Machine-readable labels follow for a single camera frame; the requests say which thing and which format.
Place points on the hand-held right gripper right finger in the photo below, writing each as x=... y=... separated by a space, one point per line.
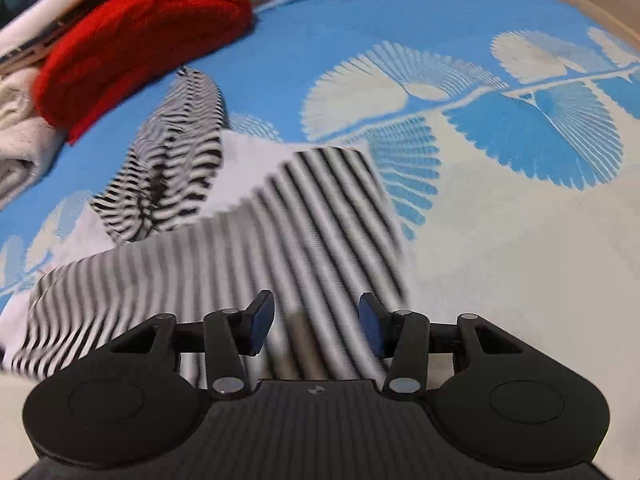
x=371 y=325

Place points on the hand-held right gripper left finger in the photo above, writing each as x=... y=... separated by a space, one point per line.
x=262 y=321

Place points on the black and white striped shirt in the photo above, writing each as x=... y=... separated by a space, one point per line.
x=320 y=220

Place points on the white folded towel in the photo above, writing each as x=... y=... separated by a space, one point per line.
x=25 y=155

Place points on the blue patterned bed sheet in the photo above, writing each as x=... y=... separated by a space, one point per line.
x=400 y=30

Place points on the red folded blanket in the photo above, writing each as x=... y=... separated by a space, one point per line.
x=150 y=35

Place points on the cream folded towel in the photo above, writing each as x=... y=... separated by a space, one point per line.
x=12 y=100

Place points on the folded white and navy cloth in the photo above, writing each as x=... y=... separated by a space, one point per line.
x=75 y=17

